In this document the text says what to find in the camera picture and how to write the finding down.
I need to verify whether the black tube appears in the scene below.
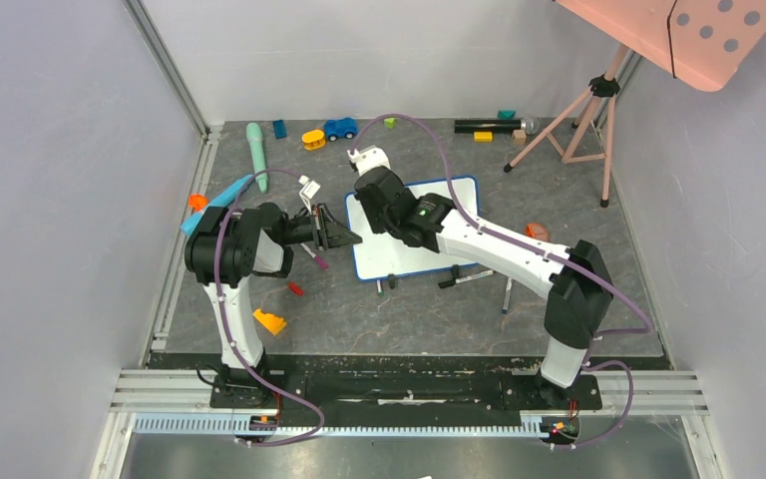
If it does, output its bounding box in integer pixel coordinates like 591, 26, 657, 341
454, 119, 525, 134

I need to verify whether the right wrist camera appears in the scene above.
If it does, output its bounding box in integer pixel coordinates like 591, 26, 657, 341
347, 146, 391, 177

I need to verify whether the large mint toy marker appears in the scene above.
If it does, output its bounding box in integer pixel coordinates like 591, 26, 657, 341
245, 122, 268, 193

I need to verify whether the pink perforated panel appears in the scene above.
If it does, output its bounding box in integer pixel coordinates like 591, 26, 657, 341
558, 0, 766, 92

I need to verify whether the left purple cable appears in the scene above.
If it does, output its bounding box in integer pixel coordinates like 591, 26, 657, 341
212, 168, 327, 449

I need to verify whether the orange toy piece left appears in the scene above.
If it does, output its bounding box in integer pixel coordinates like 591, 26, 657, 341
188, 194, 209, 212

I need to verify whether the clear ball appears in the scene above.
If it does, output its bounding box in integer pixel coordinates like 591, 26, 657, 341
521, 116, 542, 135

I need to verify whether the red marker cap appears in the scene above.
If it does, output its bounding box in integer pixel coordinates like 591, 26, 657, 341
287, 282, 304, 296

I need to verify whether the blue framed whiteboard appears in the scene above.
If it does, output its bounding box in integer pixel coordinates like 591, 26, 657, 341
344, 176, 480, 281

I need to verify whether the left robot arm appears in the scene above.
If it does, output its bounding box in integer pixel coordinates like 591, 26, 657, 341
185, 203, 362, 407

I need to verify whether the black cap marker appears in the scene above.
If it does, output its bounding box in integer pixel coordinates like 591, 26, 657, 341
438, 269, 495, 289

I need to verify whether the dark blue block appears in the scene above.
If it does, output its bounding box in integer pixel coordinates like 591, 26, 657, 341
272, 120, 288, 140

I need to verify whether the teal block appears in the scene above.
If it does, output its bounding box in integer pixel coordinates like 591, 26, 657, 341
497, 110, 516, 120

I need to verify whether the large blue toy marker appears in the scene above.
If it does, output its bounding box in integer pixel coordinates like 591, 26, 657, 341
181, 175, 253, 238

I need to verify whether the yellow toy block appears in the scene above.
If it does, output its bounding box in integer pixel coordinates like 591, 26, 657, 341
253, 308, 287, 336

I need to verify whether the yellow oval toy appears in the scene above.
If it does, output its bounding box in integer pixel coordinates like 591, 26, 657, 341
301, 129, 327, 151

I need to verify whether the blue cap marker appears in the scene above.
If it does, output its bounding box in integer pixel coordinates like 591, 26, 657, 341
502, 277, 514, 315

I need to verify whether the yellow small block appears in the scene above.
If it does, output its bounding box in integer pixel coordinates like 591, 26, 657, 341
473, 131, 494, 143

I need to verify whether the pink tripod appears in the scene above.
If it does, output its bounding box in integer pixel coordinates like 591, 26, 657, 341
503, 44, 629, 209

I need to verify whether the blue toy car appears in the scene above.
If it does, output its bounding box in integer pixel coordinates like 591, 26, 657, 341
323, 117, 358, 142

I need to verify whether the orange window toy block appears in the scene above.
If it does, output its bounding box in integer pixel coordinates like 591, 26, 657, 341
525, 223, 550, 241

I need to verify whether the wooden cube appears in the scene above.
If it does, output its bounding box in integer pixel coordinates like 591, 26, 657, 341
512, 130, 528, 145

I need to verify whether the purple cap marker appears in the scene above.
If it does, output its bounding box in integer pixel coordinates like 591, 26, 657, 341
300, 243, 328, 269

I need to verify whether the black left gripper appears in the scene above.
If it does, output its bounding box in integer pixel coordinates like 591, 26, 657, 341
279, 204, 362, 251

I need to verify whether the aluminium rail frame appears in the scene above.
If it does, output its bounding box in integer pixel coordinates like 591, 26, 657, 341
89, 0, 728, 479

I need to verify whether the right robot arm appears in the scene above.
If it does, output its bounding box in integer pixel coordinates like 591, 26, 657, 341
354, 166, 614, 407

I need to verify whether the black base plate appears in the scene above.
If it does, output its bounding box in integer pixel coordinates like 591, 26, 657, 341
147, 353, 602, 428

